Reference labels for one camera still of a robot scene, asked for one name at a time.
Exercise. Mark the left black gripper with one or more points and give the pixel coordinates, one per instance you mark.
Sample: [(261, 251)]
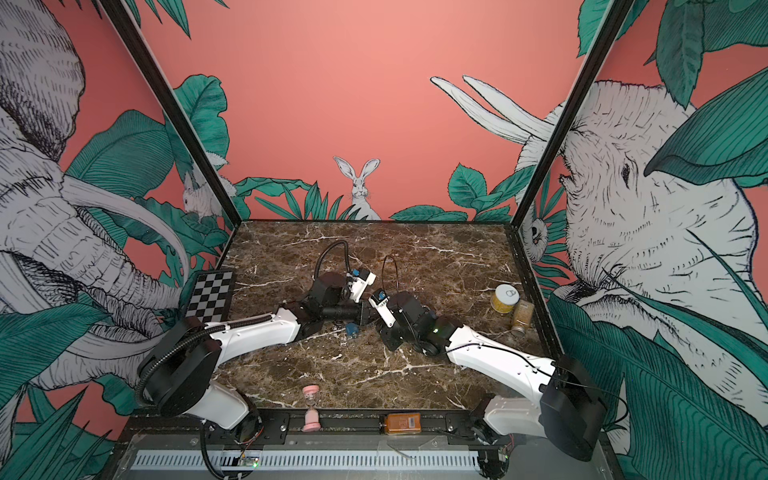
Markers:
[(365, 316)]

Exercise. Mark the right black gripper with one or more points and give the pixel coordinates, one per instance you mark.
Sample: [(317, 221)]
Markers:
[(383, 327)]

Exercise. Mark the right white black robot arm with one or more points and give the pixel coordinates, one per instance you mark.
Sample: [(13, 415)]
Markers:
[(558, 400)]

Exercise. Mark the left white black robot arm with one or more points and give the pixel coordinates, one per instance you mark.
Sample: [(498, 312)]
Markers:
[(177, 376)]

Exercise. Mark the left blue padlock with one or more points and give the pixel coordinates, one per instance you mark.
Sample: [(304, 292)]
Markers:
[(352, 330)]

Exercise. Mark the orange rectangular box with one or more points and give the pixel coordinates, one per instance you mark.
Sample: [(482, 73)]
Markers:
[(402, 423)]

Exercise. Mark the pink hourglass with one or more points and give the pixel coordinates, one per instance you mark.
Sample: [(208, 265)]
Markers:
[(312, 417)]

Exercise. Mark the brown spice jar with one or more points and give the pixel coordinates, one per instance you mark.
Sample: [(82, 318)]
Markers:
[(522, 318)]

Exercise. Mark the black white checkerboard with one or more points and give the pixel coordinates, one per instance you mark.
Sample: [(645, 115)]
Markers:
[(211, 295)]

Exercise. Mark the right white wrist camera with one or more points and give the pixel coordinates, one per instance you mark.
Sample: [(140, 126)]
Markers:
[(379, 302)]

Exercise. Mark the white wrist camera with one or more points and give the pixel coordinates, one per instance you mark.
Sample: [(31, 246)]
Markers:
[(358, 281), (379, 302)]

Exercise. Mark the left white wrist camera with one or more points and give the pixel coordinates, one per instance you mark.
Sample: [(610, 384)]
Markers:
[(358, 281)]

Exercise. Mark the white perforated rail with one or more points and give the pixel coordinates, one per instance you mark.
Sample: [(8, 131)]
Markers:
[(307, 460)]

